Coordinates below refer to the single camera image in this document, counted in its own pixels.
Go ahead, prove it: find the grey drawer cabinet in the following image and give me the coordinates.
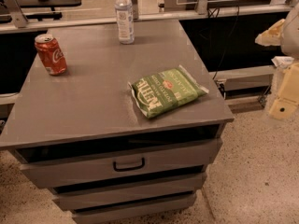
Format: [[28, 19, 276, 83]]
[[0, 21, 234, 224]]

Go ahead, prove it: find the white packet on shelf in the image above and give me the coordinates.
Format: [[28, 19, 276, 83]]
[[272, 56, 294, 69]]

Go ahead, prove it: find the black drawer handle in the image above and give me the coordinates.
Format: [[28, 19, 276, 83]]
[[113, 158, 146, 173]]

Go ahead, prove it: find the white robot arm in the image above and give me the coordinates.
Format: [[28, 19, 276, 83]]
[[255, 4, 299, 119]]

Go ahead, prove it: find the clear plastic water bottle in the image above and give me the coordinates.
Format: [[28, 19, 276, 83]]
[[115, 0, 135, 44]]

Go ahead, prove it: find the green jalapeno chip bag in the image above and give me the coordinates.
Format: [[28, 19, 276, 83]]
[[129, 65, 209, 119]]

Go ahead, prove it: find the orange soda can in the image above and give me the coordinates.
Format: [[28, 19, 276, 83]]
[[35, 34, 67, 76]]

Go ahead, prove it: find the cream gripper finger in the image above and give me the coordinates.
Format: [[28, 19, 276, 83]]
[[269, 63, 299, 119], [255, 19, 285, 47]]

